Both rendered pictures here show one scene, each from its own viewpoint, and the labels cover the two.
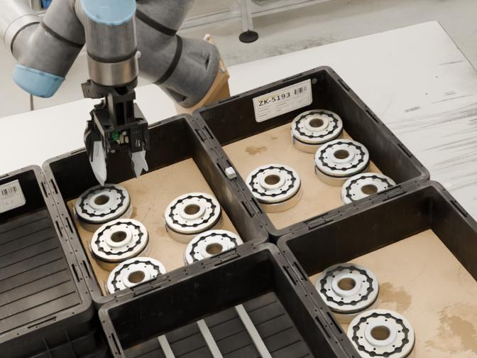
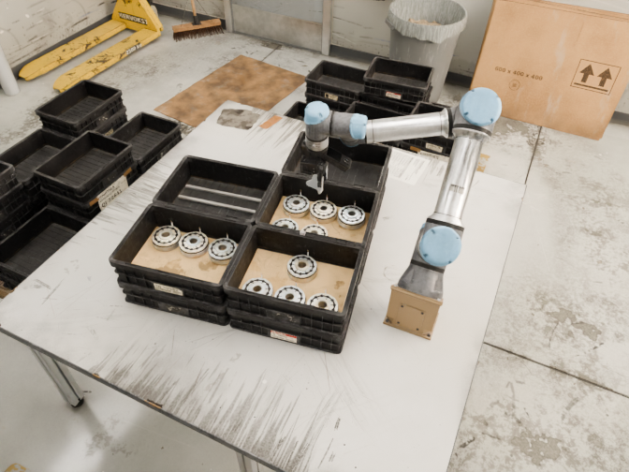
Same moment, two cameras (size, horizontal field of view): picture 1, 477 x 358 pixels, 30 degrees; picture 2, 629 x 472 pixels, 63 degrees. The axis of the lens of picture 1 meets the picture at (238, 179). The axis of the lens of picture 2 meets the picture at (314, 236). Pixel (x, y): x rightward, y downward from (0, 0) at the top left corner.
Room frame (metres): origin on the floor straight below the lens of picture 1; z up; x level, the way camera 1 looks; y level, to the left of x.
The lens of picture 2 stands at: (1.85, -1.04, 2.20)
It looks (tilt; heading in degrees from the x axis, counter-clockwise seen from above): 46 degrees down; 120
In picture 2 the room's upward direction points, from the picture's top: 2 degrees clockwise
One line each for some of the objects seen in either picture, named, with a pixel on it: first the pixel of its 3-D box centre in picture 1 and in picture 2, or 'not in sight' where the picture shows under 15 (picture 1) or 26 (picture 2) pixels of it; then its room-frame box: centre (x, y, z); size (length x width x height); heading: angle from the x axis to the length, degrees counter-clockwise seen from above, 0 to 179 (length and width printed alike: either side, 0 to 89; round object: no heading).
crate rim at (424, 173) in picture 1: (303, 146); (296, 269); (1.25, -0.13, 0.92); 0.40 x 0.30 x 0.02; 16
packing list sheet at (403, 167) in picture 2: not in sight; (390, 162); (1.17, 0.83, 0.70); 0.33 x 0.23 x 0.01; 6
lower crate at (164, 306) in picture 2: not in sight; (190, 273); (0.87, -0.24, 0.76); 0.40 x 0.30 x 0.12; 16
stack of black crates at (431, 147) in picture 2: not in sight; (437, 154); (1.21, 1.47, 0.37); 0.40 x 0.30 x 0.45; 6
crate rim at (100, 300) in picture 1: (148, 202); (319, 209); (1.17, 0.16, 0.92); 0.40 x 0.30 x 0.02; 16
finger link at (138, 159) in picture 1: (140, 159); (314, 184); (1.15, 0.15, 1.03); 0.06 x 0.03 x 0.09; 17
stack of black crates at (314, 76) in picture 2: not in sight; (339, 97); (0.37, 1.77, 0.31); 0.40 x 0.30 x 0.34; 6
